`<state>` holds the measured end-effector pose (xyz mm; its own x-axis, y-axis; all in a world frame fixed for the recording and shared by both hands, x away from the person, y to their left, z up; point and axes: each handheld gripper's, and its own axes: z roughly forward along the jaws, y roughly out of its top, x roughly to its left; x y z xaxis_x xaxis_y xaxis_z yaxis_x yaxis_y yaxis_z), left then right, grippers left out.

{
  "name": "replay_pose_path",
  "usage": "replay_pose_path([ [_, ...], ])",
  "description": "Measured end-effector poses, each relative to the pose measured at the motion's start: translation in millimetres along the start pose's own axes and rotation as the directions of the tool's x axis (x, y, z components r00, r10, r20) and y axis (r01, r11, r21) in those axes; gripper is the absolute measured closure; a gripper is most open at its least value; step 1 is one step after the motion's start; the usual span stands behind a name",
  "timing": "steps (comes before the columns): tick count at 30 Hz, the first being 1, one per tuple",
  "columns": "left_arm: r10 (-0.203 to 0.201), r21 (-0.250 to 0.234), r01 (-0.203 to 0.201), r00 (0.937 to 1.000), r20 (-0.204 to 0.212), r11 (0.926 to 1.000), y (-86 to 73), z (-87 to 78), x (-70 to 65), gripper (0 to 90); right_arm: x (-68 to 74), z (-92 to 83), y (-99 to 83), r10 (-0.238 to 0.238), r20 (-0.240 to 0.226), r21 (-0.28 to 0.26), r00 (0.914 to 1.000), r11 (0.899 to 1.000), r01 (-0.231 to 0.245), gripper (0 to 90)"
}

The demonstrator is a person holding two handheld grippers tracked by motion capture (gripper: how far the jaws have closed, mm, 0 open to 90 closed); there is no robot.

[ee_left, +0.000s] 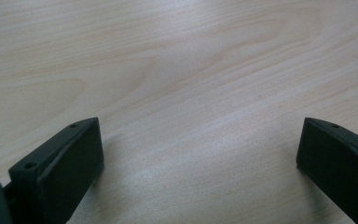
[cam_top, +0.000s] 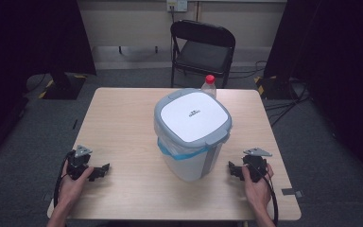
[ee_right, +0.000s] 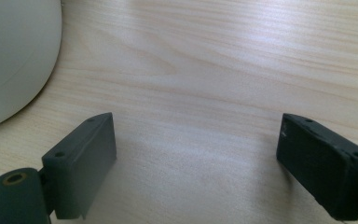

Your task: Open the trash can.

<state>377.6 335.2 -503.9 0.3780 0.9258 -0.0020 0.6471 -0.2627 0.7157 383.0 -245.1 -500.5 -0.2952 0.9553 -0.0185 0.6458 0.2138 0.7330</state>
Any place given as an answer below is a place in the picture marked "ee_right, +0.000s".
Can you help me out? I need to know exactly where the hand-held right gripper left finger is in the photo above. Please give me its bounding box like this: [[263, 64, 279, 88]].
[[41, 112, 117, 220]]

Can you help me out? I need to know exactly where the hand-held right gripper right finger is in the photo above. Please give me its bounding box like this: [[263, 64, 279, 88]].
[[276, 113, 358, 222]]

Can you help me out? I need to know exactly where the light blue lidded trash can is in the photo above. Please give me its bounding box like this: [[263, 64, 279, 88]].
[[0, 0, 63, 133]]

